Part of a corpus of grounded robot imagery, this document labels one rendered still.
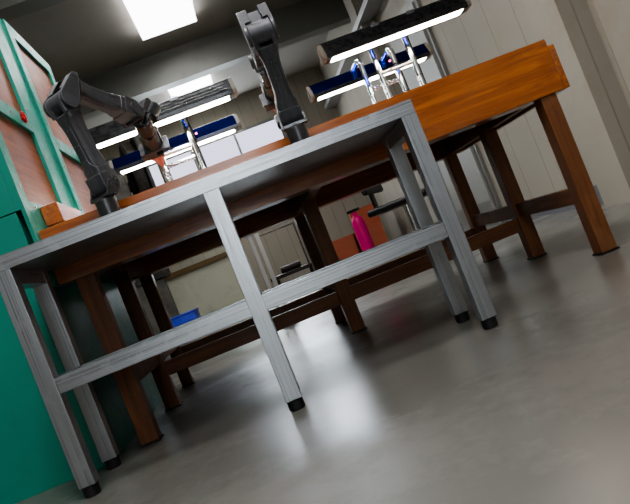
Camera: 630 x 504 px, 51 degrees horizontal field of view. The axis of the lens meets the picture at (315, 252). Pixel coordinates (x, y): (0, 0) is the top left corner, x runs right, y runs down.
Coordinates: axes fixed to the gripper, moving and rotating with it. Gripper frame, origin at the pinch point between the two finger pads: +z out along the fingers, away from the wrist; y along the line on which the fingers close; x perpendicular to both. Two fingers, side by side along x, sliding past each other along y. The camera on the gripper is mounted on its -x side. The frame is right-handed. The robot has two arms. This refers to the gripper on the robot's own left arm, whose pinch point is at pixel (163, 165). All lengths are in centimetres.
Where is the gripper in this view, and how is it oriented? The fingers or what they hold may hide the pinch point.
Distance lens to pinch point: 238.4
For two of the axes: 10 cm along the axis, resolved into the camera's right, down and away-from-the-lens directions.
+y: -9.3, 3.7, -0.9
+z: 1.7, 6.3, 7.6
